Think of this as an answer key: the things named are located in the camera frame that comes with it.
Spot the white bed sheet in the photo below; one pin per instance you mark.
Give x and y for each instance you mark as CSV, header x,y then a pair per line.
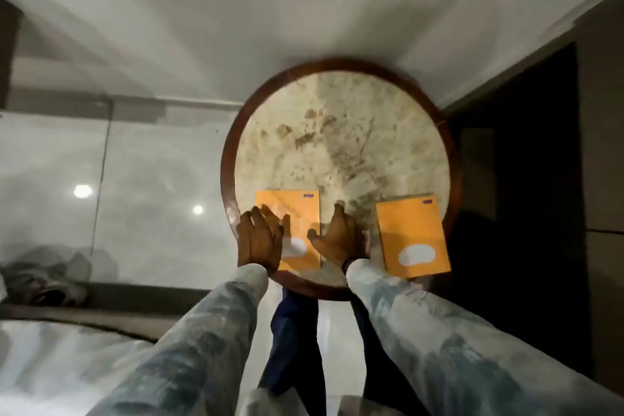
x,y
58,372

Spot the black wristband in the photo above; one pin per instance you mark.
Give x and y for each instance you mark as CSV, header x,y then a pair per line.
x,y
347,263

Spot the dark wooden wardrobe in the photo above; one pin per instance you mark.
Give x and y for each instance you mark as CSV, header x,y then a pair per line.
x,y
546,196

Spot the person's right thumb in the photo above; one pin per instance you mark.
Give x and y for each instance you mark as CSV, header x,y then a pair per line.
x,y
316,237

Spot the person's right forearm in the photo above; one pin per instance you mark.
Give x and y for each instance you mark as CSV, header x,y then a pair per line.
x,y
438,342

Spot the person's left hand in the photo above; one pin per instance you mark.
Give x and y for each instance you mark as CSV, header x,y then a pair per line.
x,y
259,245

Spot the grey crumpled cloth pile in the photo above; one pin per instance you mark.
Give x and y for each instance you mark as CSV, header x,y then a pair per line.
x,y
46,276

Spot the person's leg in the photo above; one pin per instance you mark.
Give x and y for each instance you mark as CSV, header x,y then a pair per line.
x,y
385,372
295,347

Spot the person's left forearm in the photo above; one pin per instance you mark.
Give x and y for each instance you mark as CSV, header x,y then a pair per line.
x,y
204,347

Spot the person's right hand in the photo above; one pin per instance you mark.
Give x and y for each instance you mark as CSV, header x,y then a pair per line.
x,y
343,242

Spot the person's right leg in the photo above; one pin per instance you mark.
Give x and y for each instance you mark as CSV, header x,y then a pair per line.
x,y
385,372

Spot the person's left fingers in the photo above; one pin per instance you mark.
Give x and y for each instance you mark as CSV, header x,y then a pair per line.
x,y
261,220

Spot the round marble table wooden rim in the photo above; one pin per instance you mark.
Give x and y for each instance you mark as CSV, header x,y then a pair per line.
x,y
341,142

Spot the orange packet with white oval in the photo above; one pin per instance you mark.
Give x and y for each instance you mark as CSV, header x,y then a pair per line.
x,y
301,216
412,230

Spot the person's left leg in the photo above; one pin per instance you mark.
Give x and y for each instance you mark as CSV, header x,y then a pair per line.
x,y
295,347

